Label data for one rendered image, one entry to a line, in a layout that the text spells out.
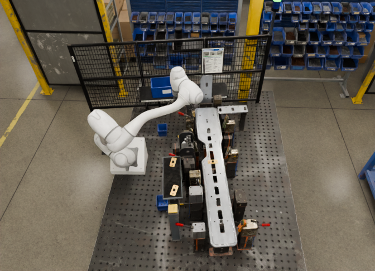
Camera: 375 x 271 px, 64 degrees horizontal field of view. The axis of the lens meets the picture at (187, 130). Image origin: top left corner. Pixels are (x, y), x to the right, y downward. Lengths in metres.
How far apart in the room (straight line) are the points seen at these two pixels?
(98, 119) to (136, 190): 0.96
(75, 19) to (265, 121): 2.65
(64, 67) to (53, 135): 1.02
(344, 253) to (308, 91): 2.46
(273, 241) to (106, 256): 1.30
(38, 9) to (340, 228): 4.29
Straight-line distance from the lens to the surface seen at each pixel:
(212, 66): 3.11
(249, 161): 2.96
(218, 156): 2.58
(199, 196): 2.26
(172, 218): 2.18
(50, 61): 4.83
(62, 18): 4.35
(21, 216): 3.89
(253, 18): 2.96
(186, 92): 1.89
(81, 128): 4.45
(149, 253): 2.51
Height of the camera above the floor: 3.03
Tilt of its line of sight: 47 degrees down
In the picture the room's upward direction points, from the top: 2 degrees counter-clockwise
